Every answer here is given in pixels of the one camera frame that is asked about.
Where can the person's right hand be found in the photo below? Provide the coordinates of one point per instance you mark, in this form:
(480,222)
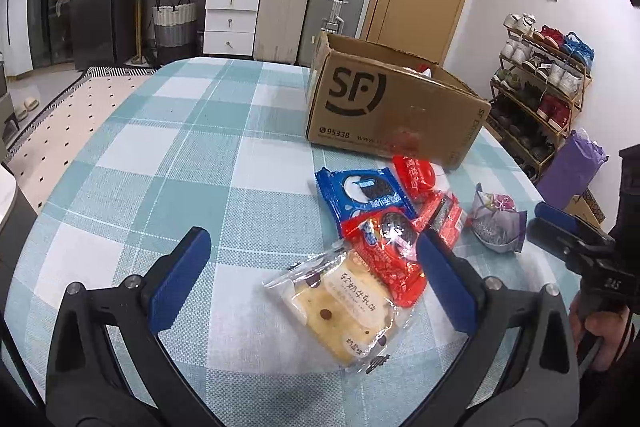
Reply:
(607,337)

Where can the red cookie packet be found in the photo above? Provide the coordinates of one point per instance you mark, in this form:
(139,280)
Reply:
(395,272)

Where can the brown printed cardboard box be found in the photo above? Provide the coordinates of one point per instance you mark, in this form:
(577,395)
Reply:
(587,207)

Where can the white marble table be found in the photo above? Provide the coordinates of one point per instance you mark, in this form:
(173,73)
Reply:
(5,192)

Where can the purple bag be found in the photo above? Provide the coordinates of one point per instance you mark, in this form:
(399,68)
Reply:
(570,172)

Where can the cream dotted rug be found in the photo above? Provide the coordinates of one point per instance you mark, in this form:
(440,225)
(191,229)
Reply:
(75,122)

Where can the clear yellow cake packet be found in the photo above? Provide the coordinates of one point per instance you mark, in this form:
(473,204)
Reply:
(340,307)

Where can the pale house slipper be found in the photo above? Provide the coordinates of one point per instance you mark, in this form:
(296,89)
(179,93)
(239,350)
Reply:
(21,113)
(31,103)

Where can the lilac snack packet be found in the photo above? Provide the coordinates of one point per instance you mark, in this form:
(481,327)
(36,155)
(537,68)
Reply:
(495,227)

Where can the white tall cabinet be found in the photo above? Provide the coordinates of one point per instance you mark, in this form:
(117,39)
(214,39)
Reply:
(17,32)

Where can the red dark window snack packet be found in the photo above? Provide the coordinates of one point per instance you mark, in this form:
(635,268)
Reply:
(442,217)

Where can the silver suitcase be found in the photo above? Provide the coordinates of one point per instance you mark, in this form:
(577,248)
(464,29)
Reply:
(332,22)

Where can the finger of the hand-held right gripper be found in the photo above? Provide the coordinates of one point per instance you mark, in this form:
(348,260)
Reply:
(557,213)
(565,244)

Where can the beige suitcase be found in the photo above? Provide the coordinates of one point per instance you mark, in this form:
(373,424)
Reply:
(282,12)

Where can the group of assorted shoes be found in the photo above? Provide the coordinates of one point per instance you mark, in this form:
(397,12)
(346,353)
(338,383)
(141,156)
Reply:
(555,74)

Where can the dark grey side cabinet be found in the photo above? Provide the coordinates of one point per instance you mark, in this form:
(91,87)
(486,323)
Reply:
(7,117)

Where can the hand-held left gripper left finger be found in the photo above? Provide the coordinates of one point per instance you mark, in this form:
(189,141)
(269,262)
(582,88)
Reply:
(180,277)

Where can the teal checkered tablecloth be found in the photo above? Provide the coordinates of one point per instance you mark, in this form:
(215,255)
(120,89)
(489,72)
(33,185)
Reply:
(200,167)

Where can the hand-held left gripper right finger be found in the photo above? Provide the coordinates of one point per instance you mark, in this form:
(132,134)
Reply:
(445,277)

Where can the white vanity desk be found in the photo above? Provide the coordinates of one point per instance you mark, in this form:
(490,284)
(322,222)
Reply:
(230,22)

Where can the red white snack packet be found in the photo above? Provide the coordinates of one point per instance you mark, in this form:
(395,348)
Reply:
(415,177)

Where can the blue cookie packet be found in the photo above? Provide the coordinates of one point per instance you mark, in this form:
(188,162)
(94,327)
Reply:
(360,192)

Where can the grey white woven basket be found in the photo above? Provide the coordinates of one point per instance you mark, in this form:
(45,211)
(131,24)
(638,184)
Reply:
(175,32)

